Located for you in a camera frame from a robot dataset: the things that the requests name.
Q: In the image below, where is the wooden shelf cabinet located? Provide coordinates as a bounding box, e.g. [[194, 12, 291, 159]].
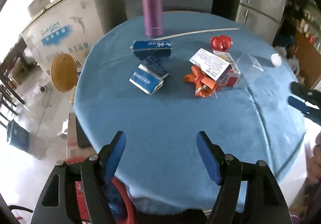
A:
[[273, 0, 320, 91]]

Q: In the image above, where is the person right hand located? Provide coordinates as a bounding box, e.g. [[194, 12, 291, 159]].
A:
[[307, 133, 321, 184]]

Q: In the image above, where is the purple thermos bottle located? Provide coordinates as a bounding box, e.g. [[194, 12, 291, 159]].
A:
[[141, 0, 163, 38]]

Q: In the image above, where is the torn blue carton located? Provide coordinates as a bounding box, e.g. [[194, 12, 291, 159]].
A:
[[129, 56, 169, 95]]

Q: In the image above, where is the red mesh trash basket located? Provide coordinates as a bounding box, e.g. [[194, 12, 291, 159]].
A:
[[75, 177, 136, 223]]

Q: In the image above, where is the long white stick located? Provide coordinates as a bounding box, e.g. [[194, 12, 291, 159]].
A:
[[152, 28, 240, 41]]

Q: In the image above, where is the dark plastic crate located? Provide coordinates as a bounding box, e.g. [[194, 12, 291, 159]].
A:
[[7, 119, 30, 152]]

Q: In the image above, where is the yellow floor fan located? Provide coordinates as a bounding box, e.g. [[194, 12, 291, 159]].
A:
[[51, 53, 78, 104]]

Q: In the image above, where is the blue toothpaste box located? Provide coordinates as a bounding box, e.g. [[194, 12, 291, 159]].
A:
[[130, 41, 172, 59]]

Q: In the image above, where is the white tissue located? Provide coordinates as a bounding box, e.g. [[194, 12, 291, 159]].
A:
[[270, 54, 282, 67]]

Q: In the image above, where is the orange snack wrapper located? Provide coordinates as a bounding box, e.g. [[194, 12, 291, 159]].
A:
[[183, 65, 218, 98]]

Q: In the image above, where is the white rice cooker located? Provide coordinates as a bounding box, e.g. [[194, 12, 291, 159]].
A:
[[27, 0, 51, 18]]

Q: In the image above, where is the red plastic bag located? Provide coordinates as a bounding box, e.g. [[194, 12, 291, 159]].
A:
[[210, 35, 233, 51]]

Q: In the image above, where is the white chest freezer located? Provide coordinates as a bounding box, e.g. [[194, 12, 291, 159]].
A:
[[21, 0, 127, 74]]

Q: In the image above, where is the clear plastic container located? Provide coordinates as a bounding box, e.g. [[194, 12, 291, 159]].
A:
[[236, 54, 264, 87]]

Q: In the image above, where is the blue tablecloth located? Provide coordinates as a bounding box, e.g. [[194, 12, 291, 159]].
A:
[[73, 12, 305, 214]]

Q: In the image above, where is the red white medicine box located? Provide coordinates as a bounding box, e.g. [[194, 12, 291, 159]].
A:
[[213, 50, 241, 87]]

